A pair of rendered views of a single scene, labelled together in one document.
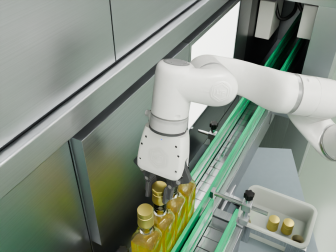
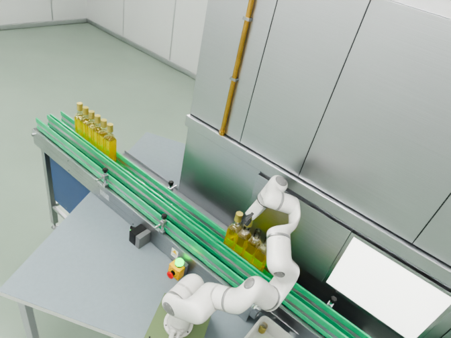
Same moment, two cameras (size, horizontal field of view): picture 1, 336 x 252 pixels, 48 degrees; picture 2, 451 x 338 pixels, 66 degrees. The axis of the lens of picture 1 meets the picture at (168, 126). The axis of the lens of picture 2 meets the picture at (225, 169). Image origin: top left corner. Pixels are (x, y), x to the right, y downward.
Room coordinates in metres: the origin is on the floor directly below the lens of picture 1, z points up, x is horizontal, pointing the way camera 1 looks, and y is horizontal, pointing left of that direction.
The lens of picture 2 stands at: (0.42, -1.15, 2.25)
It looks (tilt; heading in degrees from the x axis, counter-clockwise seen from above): 36 degrees down; 92
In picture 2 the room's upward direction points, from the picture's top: 14 degrees clockwise
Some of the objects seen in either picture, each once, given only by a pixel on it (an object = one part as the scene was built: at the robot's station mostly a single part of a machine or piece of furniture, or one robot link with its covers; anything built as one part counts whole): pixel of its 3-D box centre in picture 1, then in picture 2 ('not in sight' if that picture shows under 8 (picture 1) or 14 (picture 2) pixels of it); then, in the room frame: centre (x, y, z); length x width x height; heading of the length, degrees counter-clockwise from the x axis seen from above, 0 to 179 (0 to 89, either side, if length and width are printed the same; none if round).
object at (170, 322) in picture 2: not in sight; (180, 317); (0.37, -0.36, 0.89); 0.16 x 0.13 x 0.15; 90
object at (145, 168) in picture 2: not in sight; (171, 198); (0.11, 0.38, 0.84); 0.95 x 0.09 x 0.11; 152
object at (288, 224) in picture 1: (287, 226); not in sight; (0.73, -0.38, 0.79); 0.04 x 0.04 x 0.04
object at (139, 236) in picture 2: not in sight; (139, 236); (0.03, 0.08, 0.79); 0.08 x 0.08 x 0.08; 62
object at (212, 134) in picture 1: (207, 136); (330, 304); (1.00, -0.14, 0.94); 0.07 x 0.04 x 0.13; 62
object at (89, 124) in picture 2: not in sight; (92, 131); (-0.47, 0.57, 1.02); 0.06 x 0.06 x 0.28; 62
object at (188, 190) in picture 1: (181, 207); (260, 260); (0.65, -0.04, 0.99); 0.06 x 0.06 x 0.21; 62
